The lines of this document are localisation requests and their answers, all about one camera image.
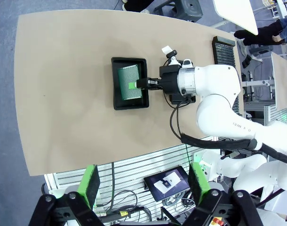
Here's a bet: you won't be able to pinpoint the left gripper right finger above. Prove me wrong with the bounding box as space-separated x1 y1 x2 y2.
181 162 264 226

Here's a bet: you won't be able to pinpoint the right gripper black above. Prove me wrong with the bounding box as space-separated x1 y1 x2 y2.
128 65 182 95

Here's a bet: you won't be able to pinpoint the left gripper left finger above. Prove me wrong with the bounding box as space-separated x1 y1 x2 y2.
28 164 106 226

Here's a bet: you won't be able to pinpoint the green perforated circuit board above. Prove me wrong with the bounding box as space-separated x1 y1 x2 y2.
117 64 143 101

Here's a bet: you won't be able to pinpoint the black tablet screen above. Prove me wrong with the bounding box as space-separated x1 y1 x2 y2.
143 165 191 202

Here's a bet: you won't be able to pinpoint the white slotted robot platform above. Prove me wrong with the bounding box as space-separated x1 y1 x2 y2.
43 133 221 226

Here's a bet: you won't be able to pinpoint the black slotted board rack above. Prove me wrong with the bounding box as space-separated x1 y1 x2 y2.
211 35 243 116

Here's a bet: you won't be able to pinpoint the large grey plastic stool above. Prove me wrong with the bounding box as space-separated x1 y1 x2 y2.
153 0 204 22

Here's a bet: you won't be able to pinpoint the white side table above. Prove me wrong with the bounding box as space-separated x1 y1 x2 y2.
212 0 259 36

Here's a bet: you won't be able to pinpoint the small grey plastic stool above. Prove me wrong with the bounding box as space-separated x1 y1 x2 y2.
249 44 273 57

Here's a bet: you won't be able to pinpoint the background person dark trousers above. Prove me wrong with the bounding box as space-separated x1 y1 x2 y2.
234 17 287 47

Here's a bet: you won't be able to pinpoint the wooden side table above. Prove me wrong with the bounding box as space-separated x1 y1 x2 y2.
271 51 287 111

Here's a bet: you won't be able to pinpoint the thick black cable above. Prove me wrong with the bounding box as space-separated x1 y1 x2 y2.
96 161 116 212

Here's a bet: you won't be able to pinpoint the thin green cable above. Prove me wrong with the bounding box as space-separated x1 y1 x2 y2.
184 143 191 165

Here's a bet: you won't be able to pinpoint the grey cable bundle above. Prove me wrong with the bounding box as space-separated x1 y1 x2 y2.
161 191 196 209

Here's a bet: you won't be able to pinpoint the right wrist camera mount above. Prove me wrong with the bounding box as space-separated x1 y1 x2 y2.
161 46 194 69

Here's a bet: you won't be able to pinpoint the black corrugated cable conduit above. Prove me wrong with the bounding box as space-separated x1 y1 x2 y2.
180 133 287 169

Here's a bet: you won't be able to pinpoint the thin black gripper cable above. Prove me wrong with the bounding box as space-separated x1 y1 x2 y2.
169 95 193 139

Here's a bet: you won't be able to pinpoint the aluminium equipment frame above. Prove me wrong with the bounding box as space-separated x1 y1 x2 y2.
243 101 287 123

